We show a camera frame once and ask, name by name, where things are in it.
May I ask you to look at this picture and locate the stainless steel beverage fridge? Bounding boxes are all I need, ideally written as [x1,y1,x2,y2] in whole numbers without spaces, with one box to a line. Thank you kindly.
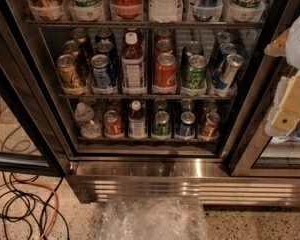
[0,0,300,207]

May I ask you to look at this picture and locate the brown tea bottle bottom shelf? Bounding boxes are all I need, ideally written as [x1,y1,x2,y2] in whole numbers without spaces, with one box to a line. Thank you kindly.
[128,100,147,139]

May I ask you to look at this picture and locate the blue pepsi can middle front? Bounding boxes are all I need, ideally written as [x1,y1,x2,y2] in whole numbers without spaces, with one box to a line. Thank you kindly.
[90,54,116,89]

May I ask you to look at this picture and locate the green can middle shelf front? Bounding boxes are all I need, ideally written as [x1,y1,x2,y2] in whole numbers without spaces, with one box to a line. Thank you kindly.
[182,55,208,90]

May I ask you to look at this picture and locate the red can bottom shelf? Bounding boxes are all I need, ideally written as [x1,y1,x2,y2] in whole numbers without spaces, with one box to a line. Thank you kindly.
[104,110,122,135]

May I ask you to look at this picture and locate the green can shelf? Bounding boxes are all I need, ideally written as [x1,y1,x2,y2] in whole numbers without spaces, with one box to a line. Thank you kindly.
[182,41,204,64]
[153,111,171,136]
[182,55,208,90]

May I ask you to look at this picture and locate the clear water bottle bottom shelf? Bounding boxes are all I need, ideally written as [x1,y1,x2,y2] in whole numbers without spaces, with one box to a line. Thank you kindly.
[75,102,101,139]

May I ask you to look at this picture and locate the gold can middle shelf front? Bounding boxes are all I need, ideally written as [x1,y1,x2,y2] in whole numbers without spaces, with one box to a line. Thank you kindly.
[56,54,86,89]

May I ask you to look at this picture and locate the clear plastic bag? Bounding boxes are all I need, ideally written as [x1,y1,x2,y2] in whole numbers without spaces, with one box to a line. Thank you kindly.
[99,197,208,240]

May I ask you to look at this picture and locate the red coca-cola can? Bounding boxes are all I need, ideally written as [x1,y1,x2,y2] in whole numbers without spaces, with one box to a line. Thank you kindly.
[155,40,174,55]
[153,53,177,88]

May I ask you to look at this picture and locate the clear water bottle shelf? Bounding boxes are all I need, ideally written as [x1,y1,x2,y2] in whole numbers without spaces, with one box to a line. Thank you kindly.
[75,102,101,139]
[149,0,180,23]

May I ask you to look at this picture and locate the white green can top right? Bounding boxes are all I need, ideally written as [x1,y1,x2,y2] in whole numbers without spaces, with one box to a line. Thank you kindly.
[229,0,262,22]

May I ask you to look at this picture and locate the open left glass fridge door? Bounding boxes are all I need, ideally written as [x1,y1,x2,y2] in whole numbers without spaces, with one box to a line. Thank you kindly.
[0,20,65,177]

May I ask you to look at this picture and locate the black cables on floor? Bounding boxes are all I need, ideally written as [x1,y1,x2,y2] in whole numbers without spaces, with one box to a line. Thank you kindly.
[0,171,71,240]

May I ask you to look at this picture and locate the green can bottom shelf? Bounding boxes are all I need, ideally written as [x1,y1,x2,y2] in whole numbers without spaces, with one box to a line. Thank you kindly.
[153,111,171,136]

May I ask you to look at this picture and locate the red coca-cola can front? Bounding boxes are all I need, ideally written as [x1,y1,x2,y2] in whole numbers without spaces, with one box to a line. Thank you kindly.
[153,53,177,88]

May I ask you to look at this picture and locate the brown iced tea bottle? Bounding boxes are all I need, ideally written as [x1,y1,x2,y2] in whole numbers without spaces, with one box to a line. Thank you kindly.
[121,32,146,88]

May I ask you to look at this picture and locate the blue can bottom shelf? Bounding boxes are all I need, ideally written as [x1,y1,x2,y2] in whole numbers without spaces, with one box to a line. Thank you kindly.
[176,111,195,138]

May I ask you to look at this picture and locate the gold can bottom shelf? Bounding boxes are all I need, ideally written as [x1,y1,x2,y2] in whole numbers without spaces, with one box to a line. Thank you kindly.
[200,112,221,137]

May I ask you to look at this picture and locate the clear water bottle top shelf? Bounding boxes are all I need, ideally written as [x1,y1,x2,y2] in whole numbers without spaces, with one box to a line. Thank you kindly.
[149,0,180,23]

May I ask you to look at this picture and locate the orange cable on floor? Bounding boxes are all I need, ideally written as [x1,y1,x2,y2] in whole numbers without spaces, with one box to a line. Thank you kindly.
[10,172,60,240]

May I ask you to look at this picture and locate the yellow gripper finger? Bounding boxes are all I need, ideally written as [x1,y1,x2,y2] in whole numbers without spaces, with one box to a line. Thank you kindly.
[264,29,290,57]
[265,70,300,137]

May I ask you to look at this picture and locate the right glass fridge door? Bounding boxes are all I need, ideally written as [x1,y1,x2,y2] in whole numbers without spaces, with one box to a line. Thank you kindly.
[228,3,300,178]

